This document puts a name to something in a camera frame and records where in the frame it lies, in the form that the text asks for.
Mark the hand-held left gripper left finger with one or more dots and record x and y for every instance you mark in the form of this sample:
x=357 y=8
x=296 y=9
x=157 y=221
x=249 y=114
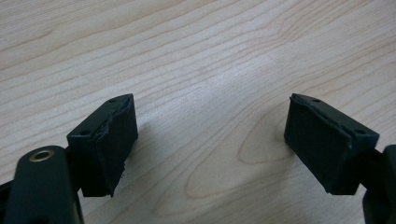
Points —
x=106 y=146

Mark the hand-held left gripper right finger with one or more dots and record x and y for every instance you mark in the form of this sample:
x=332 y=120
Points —
x=327 y=146

